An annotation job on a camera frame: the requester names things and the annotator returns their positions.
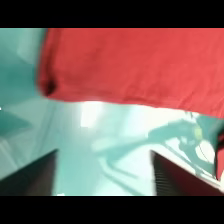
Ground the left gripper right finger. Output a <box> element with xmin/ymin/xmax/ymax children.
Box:
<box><xmin>149</xmin><ymin>149</ymin><xmax>224</xmax><ymax>197</ymax></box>

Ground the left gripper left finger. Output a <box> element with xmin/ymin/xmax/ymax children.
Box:
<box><xmin>0</xmin><ymin>148</ymin><xmax>59</xmax><ymax>197</ymax></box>

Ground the red T-shirt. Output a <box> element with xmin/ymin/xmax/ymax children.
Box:
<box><xmin>37</xmin><ymin>27</ymin><xmax>224</xmax><ymax>181</ymax></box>

